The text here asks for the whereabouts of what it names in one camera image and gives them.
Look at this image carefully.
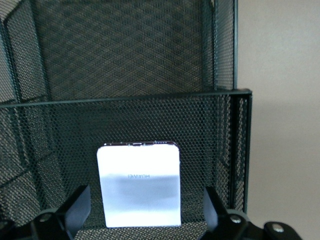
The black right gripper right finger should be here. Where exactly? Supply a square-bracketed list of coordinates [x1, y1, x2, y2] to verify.
[201, 186, 252, 240]

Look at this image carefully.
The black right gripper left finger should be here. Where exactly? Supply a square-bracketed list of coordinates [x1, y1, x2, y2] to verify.
[31, 184, 92, 240]

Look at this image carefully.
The lilac white phone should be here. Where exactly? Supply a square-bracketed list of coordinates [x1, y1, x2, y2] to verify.
[96, 140, 183, 229]

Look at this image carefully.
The black mesh two-tier tray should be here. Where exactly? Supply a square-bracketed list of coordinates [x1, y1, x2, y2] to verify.
[0, 0, 253, 240]

